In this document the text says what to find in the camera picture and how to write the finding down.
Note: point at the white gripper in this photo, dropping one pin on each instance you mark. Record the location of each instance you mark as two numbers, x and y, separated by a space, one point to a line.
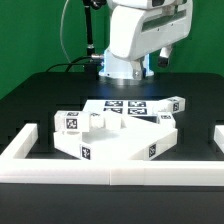
140 27

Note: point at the white U-shaped fence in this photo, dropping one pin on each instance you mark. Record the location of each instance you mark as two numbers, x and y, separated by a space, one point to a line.
15 167

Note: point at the white AprilTag base sheet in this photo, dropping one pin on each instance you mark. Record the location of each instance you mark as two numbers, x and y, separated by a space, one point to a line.
127 107

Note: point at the white square tabletop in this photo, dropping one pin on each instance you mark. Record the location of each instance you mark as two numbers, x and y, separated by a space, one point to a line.
137 139

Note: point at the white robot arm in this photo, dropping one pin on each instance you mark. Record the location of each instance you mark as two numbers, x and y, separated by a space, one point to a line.
119 69

